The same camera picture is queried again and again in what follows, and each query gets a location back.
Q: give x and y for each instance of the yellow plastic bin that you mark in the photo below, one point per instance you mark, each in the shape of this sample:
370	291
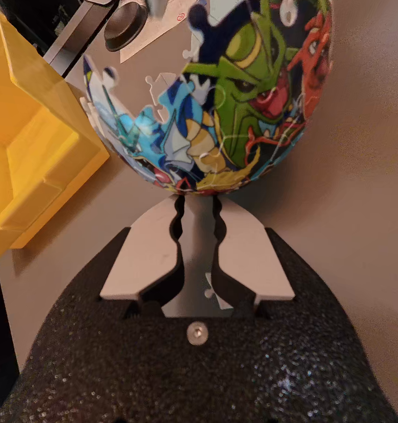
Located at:
37	148

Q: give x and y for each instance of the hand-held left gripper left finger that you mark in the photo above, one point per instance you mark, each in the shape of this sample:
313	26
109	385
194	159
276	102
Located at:
142	261

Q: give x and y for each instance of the colourful cartoon puzzle ball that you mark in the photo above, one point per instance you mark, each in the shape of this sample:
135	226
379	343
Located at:
235	115

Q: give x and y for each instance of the black dome stand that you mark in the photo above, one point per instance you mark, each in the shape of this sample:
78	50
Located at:
123	29

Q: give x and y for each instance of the loose puzzle piece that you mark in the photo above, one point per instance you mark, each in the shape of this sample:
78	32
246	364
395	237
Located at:
215	294

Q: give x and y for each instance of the printed instruction leaflet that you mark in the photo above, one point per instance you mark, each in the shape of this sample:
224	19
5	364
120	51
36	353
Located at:
152	41

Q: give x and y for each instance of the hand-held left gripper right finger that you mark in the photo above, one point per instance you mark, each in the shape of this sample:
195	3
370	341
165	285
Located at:
252	261

